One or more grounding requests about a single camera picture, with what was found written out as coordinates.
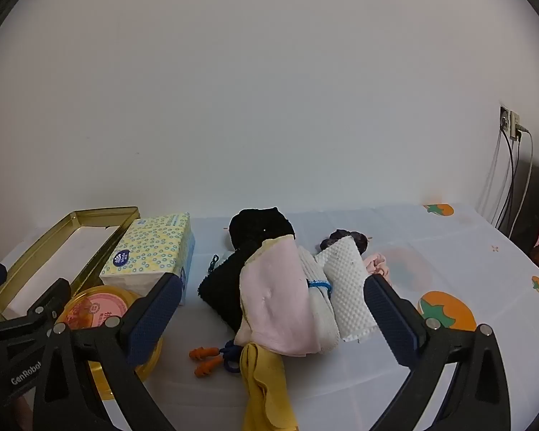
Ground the orange earplugs blue cord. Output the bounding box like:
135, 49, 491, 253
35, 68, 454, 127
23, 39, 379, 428
189, 340, 243, 379

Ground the pale pink cloth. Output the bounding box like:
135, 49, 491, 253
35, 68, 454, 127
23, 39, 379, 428
234, 236, 326, 357

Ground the white plug adapter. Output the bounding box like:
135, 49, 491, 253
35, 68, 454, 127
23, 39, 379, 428
510, 111, 531, 141

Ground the gold rectangular tin box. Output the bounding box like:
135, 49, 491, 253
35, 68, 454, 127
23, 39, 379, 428
0, 207, 141, 321

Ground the yellow dotted tissue pack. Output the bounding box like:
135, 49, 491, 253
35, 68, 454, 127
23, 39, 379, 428
99, 212, 196, 306

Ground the white dotted cloth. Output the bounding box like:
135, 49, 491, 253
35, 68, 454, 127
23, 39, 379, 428
317, 236, 380, 343

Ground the pink ribbed scrunchie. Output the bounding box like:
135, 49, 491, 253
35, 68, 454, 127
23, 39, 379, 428
363, 252, 391, 279

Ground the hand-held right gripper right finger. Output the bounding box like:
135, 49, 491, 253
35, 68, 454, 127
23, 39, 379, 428
363, 273, 512, 431

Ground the white towel blue band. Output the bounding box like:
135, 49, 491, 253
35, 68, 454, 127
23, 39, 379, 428
296, 246, 341, 354

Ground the black terry towel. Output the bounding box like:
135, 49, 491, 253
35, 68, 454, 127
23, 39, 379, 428
198, 239, 263, 330

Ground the persimmon printed sheet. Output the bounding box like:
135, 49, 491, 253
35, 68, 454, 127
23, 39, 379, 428
0, 202, 539, 431

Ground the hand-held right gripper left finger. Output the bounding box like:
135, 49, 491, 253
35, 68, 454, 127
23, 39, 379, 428
31, 272, 183, 431

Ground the purple scrunchie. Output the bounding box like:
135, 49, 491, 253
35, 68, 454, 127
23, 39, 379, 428
319, 229, 369, 254

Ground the yellow cloth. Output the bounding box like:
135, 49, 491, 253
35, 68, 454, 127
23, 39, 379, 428
239, 342, 299, 431

